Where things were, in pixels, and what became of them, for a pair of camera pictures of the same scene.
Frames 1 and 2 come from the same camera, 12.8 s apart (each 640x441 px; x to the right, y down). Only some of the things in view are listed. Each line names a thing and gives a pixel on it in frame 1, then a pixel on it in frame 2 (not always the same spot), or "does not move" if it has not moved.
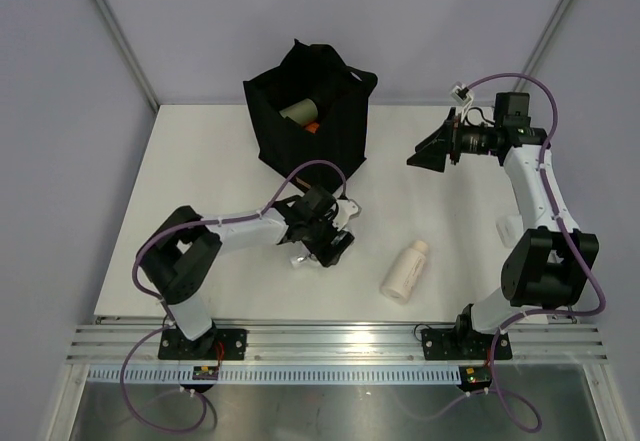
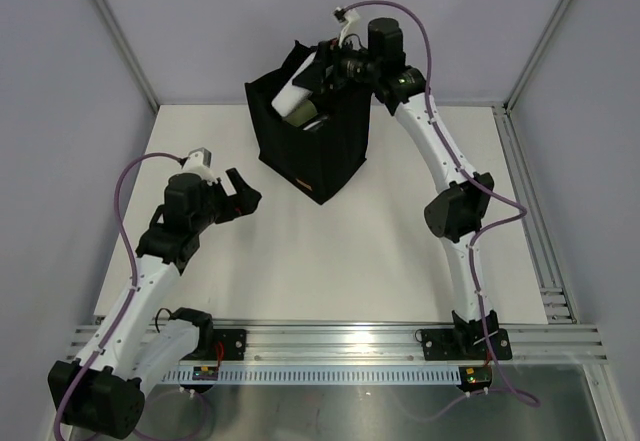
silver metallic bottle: (298, 259) → (314, 125)
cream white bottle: (404, 273) → (291, 95)
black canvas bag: (311, 106) does not move
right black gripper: (432, 152) → (327, 64)
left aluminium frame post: (115, 31) does not move
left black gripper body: (322, 234) → (216, 206)
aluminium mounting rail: (532, 343) does not move
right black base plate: (464, 343) does not move
